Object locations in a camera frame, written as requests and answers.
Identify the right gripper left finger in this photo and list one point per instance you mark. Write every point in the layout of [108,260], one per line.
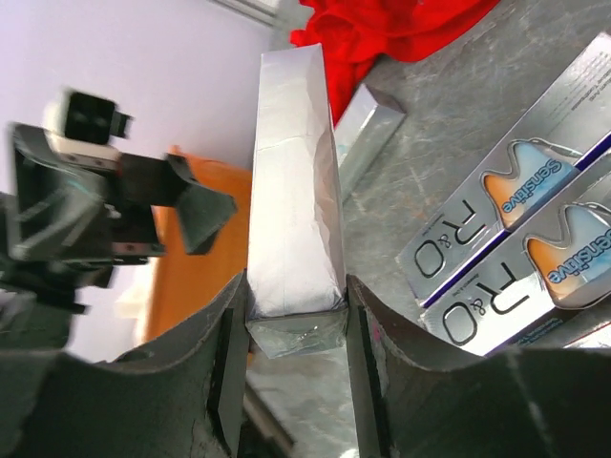
[179,395]

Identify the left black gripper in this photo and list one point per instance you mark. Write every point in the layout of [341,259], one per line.
[68,225]

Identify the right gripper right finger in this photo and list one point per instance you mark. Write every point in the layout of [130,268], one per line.
[416,396]

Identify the silver toothpaste box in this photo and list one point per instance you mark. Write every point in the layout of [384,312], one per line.
[295,263]
[366,126]

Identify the orange plastic basket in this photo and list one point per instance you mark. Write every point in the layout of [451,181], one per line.
[184,282]

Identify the purple R&O box lower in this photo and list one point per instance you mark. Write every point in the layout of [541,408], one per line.
[551,267]

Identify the purple r&o box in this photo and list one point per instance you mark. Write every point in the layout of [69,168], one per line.
[551,267]
[565,130]

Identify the purple R&O box upper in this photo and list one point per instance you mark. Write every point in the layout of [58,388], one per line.
[565,130]

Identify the red cloth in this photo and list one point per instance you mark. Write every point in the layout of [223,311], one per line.
[353,34]

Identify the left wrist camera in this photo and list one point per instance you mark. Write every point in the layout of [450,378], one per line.
[80,127]

